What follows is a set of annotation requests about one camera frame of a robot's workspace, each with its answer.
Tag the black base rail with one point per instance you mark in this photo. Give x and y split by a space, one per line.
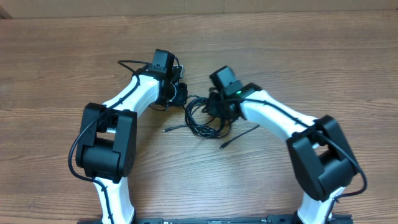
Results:
217 220

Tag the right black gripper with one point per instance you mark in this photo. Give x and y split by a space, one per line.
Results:
212 97

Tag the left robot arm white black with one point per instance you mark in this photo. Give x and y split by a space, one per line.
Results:
105 150

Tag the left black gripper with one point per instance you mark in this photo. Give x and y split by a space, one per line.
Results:
180 98

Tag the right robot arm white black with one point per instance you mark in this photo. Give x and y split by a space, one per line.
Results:
322 159

